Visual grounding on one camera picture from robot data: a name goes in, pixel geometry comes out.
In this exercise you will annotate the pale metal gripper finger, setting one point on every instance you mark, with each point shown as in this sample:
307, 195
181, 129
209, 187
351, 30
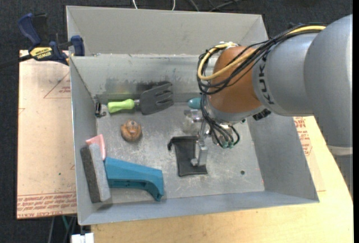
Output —
203, 156
194, 162

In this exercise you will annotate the black cloth pouch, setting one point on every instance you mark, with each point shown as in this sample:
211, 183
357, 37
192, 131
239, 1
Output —
185, 157

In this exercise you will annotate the clear glass thing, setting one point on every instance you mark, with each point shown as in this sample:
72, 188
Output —
190, 124

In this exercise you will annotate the brown round toy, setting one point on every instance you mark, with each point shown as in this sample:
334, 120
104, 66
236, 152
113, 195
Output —
131, 131

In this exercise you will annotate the pink sponge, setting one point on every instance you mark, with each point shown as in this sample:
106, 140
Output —
98, 143

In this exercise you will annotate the grey and black sponge block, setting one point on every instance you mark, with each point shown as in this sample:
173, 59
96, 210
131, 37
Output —
96, 174

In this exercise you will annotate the small black clip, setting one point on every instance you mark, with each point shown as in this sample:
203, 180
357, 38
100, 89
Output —
98, 109

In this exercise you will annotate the grey metal bin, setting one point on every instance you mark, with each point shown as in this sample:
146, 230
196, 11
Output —
157, 31

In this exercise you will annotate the brown cardboard board, red print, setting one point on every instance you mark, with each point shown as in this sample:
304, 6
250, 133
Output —
45, 138

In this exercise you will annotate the black cylinder on white bracket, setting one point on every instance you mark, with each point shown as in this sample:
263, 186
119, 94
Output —
262, 115

